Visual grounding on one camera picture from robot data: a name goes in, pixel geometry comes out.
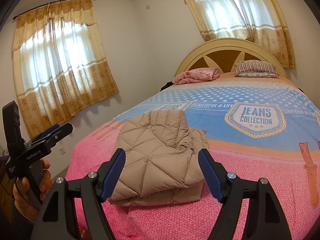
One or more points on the left half back window curtain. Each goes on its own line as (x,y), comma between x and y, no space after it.
(219,19)

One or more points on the striped pillow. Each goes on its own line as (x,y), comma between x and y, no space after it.
(255,68)

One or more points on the pink and blue bedspread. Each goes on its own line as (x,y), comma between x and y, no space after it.
(256,127)

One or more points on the black item beside bed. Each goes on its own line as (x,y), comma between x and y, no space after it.
(167,85)

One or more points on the folded pink floral blanket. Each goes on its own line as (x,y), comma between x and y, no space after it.
(197,75)

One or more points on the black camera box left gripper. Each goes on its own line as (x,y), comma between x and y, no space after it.
(11,124)

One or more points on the side window yellow curtain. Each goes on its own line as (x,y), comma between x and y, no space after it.
(59,64)

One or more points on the right half back window curtain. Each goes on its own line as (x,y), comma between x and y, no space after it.
(268,29)

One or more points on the beige quilted puffer jacket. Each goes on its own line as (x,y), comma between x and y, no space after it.
(161,164)

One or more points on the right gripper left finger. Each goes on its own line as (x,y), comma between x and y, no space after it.
(57,217)

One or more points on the half window curtain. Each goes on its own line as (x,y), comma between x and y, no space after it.
(268,29)
(219,19)

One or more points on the person's left hand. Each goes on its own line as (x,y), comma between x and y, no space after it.
(21,190)

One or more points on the white wall socket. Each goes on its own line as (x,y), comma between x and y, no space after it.
(62,151)

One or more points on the cream wooden headboard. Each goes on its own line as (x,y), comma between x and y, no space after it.
(225,53)

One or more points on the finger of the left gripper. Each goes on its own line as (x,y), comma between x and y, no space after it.
(46,132)

